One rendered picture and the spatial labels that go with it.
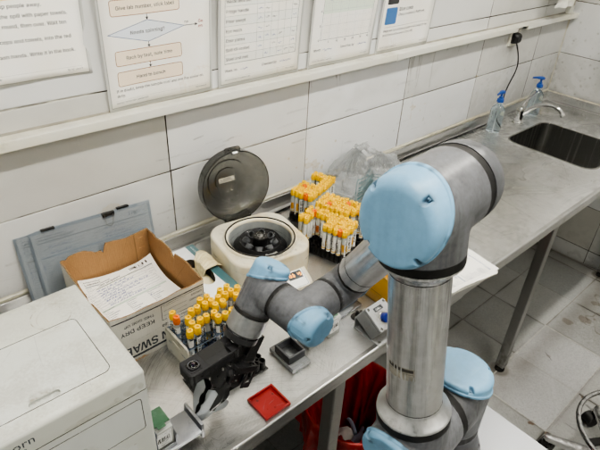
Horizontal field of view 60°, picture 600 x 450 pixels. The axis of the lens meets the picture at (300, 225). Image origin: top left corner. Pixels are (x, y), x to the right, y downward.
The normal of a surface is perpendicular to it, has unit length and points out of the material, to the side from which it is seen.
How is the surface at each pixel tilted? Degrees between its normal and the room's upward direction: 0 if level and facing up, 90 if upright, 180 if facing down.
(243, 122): 90
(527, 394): 0
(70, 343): 0
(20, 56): 89
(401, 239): 83
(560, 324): 0
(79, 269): 88
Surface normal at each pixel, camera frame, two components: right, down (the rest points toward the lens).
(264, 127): 0.66, 0.44
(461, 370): 0.12, -0.88
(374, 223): -0.70, 0.26
